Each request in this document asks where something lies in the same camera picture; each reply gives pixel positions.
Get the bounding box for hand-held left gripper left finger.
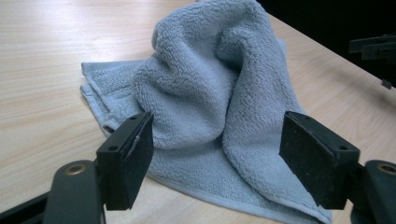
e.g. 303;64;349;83
96;111;155;211

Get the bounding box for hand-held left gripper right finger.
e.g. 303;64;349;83
278;110;361;210

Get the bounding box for grey-blue terry towel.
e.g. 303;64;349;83
79;0;333;224

